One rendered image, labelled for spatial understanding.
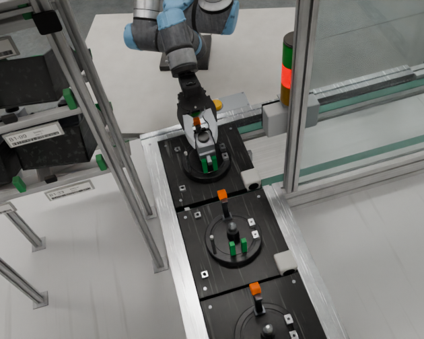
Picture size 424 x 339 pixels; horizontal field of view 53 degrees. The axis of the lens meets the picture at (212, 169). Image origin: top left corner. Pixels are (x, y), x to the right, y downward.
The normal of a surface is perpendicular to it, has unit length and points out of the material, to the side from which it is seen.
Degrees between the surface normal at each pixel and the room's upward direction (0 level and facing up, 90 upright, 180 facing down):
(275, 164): 0
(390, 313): 0
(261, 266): 0
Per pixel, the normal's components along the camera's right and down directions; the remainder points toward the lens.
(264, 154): -0.09, -0.59
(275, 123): 0.26, 0.76
